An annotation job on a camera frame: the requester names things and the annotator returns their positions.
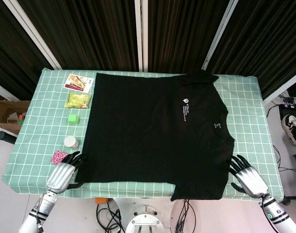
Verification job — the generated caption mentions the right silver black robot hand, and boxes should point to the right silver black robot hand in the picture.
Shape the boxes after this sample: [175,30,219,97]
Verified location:
[228,154,269,198]

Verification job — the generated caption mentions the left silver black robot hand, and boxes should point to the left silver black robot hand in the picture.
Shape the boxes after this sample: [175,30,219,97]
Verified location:
[45,151,88,195]

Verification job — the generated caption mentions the black T-shirt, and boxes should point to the black T-shirt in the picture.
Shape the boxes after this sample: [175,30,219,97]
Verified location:
[74,69,236,202]

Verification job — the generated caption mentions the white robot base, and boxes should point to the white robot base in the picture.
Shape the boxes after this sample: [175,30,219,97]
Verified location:
[112,198,187,233]

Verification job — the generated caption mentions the pink patterned packet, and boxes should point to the pink patterned packet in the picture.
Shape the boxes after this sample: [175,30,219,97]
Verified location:
[51,150,68,165]

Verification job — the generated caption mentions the green cube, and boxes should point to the green cube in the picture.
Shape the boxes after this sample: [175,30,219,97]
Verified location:
[67,114,80,126]

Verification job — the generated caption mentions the black and white sneaker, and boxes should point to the black and white sneaker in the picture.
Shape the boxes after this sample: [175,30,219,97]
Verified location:
[281,114,296,146]

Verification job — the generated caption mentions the black cylinder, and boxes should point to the black cylinder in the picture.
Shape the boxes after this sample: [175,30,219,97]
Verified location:
[0,131,17,145]

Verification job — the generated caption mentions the red green small box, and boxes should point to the red green small box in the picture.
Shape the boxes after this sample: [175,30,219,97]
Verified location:
[6,115,26,124]

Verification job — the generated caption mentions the green checked tablecloth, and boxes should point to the green checked tablecloth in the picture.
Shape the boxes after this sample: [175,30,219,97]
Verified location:
[0,67,284,203]

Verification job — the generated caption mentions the yellow green snack bag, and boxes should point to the yellow green snack bag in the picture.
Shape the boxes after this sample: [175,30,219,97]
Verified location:
[64,92,93,109]

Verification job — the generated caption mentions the black power strip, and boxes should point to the black power strip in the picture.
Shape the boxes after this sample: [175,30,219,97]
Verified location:
[279,96,296,121]

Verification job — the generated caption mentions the brown cardboard box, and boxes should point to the brown cardboard box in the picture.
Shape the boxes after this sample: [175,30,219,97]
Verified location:
[0,91,31,135]

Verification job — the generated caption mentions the white food picture packet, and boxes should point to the white food picture packet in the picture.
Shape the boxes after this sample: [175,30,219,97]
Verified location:
[63,73,94,93]

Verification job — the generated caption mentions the dark brown curtain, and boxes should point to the dark brown curtain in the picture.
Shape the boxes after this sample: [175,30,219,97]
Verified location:
[147,0,226,73]
[16,0,139,71]
[0,0,53,100]
[206,0,296,98]

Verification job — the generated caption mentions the black floor cables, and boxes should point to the black floor cables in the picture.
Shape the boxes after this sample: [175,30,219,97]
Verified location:
[271,143,296,175]

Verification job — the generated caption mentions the black cable bundle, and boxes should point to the black cable bundle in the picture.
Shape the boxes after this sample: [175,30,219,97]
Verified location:
[96,202,126,233]
[174,199,196,233]

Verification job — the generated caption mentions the white partition frame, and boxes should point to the white partition frame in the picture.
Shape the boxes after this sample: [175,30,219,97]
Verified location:
[3,0,62,70]
[200,0,240,75]
[263,70,296,106]
[134,0,150,72]
[0,80,17,101]

